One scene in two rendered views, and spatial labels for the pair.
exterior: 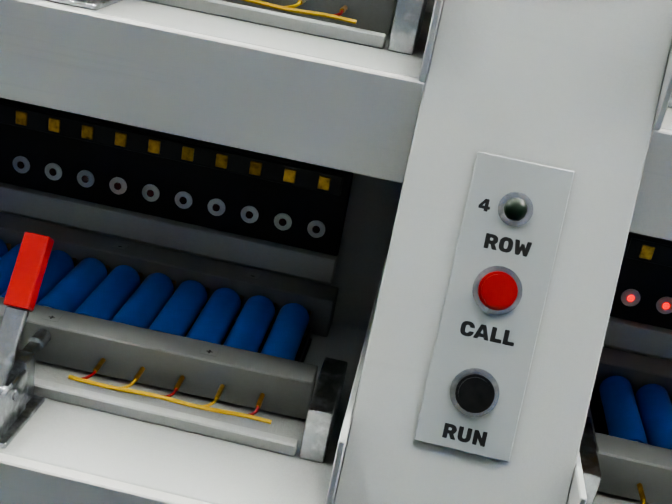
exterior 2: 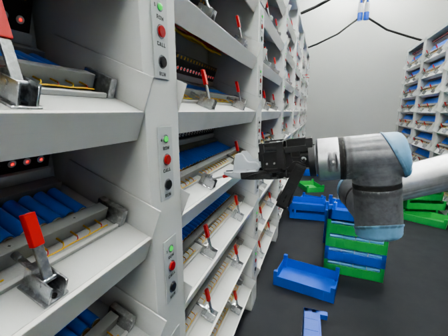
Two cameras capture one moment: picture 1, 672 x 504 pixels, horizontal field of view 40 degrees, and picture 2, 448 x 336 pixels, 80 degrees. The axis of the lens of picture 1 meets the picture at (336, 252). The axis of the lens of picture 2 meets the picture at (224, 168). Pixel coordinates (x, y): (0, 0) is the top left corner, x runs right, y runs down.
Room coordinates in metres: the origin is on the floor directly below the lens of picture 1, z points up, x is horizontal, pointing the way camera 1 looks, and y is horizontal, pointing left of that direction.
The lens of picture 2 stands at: (0.21, 1.02, 0.90)
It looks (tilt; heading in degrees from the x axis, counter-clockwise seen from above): 12 degrees down; 286
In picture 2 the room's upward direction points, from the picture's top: straight up
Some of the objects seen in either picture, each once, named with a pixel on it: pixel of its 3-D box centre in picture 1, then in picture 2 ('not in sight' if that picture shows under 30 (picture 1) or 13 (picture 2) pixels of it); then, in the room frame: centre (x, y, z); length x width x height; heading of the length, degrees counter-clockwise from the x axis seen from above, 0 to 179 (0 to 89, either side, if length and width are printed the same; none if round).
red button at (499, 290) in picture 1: (497, 290); not in sight; (0.38, -0.07, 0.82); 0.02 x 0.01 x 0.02; 86
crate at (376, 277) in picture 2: not in sight; (351, 261); (-0.12, -0.53, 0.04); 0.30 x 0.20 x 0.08; 174
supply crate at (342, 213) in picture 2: not in sight; (357, 209); (-0.12, -0.53, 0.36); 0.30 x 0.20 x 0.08; 174
